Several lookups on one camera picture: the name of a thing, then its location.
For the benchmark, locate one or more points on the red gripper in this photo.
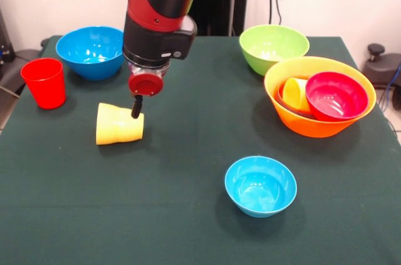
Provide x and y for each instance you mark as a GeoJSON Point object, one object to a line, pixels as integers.
{"type": "Point", "coordinates": [145, 85]}

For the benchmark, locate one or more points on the orange-yellow cup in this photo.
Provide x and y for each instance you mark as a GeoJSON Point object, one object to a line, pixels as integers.
{"type": "Point", "coordinates": [133, 128]}

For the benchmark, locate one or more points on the yellow cup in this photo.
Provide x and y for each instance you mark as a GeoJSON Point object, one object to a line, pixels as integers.
{"type": "Point", "coordinates": [296, 96]}
{"type": "Point", "coordinates": [106, 124]}

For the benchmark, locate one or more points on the large blue bowl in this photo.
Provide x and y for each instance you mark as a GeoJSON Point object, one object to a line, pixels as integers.
{"type": "Point", "coordinates": [91, 58]}

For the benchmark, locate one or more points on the red cup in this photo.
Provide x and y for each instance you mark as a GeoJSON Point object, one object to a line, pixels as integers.
{"type": "Point", "coordinates": [44, 89]}

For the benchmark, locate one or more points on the small light blue bowl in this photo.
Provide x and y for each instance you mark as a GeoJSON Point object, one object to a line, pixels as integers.
{"type": "Point", "coordinates": [260, 186]}

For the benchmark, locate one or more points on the large orange-yellow bowl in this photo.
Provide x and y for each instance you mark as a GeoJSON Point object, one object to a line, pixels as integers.
{"type": "Point", "coordinates": [313, 130]}

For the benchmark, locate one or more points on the small magenta bowl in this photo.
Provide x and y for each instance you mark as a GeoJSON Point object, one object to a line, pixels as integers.
{"type": "Point", "coordinates": [335, 96]}

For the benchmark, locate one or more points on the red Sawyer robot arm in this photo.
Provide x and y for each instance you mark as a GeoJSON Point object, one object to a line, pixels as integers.
{"type": "Point", "coordinates": [156, 39]}

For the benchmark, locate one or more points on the dark green tablecloth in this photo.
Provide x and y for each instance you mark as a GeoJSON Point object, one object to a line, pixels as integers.
{"type": "Point", "coordinates": [188, 208]}

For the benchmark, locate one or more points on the large green bowl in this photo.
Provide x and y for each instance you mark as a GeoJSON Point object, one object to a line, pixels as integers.
{"type": "Point", "coordinates": [269, 55]}

